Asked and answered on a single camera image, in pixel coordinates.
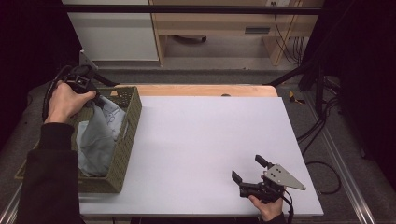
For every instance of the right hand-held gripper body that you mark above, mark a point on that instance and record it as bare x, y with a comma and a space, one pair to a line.
274, 183

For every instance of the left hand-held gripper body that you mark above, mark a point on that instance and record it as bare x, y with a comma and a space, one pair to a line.
81, 79

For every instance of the green woven basket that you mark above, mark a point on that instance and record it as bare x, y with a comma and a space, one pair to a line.
130, 124

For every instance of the light blue cloth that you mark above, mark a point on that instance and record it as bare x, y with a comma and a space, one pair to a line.
96, 140

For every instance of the person's right hand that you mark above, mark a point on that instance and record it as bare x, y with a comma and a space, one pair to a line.
268, 209

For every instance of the person's left hand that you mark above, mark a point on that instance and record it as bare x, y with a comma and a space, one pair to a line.
65, 101

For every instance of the white cabinet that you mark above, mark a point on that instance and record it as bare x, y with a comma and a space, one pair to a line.
115, 34

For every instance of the yellow and black tool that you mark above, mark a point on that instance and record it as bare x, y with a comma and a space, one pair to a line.
294, 98

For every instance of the black curved object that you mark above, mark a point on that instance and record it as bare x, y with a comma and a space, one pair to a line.
190, 39

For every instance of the black tripod stand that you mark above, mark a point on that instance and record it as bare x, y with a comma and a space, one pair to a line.
311, 73

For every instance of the wooden desk with drawer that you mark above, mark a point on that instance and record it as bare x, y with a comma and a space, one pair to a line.
214, 26

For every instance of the metal floor rail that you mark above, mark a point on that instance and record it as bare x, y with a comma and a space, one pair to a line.
339, 155

